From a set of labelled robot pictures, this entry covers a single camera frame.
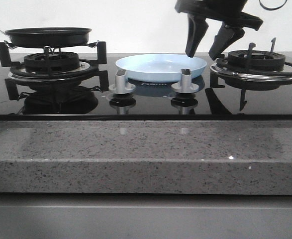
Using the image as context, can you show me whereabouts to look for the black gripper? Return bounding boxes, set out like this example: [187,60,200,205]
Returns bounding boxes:
[175,0,263,60]

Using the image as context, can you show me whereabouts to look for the light blue plate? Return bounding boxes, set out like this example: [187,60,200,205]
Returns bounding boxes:
[115,53,207,83]

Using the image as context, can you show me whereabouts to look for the black frying pan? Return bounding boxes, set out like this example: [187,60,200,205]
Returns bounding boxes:
[0,27,92,48]

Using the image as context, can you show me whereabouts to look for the right gas burner head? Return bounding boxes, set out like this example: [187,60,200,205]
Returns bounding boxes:
[210,49,292,83]

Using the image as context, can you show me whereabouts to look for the gas burner head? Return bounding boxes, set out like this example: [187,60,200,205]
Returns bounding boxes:
[10,52,98,80]
[210,49,292,83]

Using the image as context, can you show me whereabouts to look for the silver right stove knob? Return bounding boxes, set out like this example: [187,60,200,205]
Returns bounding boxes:
[171,69,199,94]

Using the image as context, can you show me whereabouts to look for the silver stove knob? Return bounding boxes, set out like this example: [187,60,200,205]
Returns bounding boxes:
[109,69,136,95]
[171,69,199,94]

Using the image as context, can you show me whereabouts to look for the black right pan support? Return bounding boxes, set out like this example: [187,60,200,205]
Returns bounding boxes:
[205,37,292,115]

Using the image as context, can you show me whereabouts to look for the black pan support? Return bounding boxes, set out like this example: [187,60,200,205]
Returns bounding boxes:
[205,37,292,115]
[0,41,107,82]

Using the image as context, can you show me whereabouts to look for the silver left stove knob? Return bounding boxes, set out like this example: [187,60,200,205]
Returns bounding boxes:
[109,69,136,95]

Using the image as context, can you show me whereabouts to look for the black glass gas cooktop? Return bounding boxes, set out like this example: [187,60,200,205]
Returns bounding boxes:
[0,56,292,121]

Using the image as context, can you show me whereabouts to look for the left gas burner head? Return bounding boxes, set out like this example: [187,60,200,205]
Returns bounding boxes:
[10,52,98,80]

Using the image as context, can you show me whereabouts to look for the black left pan support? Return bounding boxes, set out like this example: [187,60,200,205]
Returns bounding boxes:
[0,41,107,82]

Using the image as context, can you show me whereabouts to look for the grey cabinet front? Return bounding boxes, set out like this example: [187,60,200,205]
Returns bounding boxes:
[0,194,292,239]

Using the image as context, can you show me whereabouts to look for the black cable loop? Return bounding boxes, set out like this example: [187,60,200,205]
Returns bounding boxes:
[258,0,288,11]

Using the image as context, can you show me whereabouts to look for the wire pan support ring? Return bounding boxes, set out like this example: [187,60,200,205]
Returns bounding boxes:
[3,39,100,54]

